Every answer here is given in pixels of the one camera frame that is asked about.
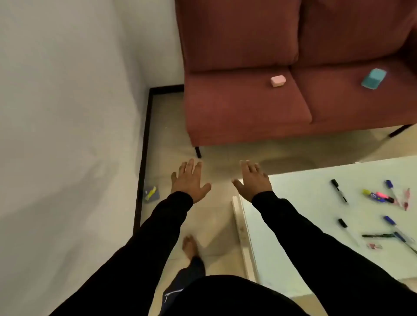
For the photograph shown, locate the person's right hand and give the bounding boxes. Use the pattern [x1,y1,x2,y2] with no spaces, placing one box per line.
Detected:
[232,159,273,203]

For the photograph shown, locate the person's left hand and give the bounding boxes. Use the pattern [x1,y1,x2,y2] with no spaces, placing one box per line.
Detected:
[170,158,212,204]

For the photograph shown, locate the blue-grey square box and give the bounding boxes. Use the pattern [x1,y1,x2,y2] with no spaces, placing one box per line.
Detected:
[143,186,160,203]

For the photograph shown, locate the yellow-capped blue glue stick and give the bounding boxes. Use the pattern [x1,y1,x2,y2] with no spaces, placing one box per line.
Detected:
[362,188,385,203]

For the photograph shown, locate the blue-capped white marker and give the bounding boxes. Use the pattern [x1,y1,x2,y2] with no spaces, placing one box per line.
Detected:
[383,215,414,241]
[385,179,402,206]

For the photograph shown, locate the blue-capped thin grey pen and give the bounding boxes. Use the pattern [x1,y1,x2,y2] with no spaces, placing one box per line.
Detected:
[393,231,417,255]

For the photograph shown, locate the teal box with white lid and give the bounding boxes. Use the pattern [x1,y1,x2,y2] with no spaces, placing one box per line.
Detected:
[361,68,387,90]

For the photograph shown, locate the person's left forearm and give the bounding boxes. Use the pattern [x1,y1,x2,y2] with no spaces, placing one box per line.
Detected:
[49,191,195,316]

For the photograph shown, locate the person's right forearm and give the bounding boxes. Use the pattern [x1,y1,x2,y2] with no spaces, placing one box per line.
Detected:
[251,190,417,316]

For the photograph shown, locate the person's left leg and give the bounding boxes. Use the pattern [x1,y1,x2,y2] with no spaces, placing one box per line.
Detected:
[159,235,206,316]

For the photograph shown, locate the person's black torso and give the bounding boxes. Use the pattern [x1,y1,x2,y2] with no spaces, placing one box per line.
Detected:
[172,275,310,316]

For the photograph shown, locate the white table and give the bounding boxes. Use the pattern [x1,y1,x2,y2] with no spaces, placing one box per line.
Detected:
[231,155,417,299]

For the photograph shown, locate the red fabric sofa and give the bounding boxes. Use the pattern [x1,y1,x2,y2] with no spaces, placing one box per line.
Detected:
[174,0,417,159]

